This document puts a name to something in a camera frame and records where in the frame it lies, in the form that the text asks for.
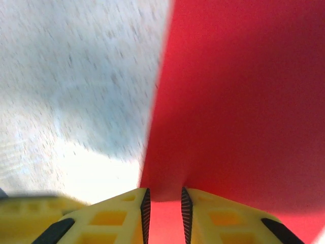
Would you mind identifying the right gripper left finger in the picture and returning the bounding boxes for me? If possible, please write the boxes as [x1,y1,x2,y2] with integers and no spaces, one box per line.
[32,187,152,244]

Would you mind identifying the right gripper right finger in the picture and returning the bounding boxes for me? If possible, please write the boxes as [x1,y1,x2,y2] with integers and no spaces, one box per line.
[180,186,305,244]

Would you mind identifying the red square paper sheet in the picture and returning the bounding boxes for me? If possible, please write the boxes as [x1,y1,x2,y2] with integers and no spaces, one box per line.
[138,0,325,244]

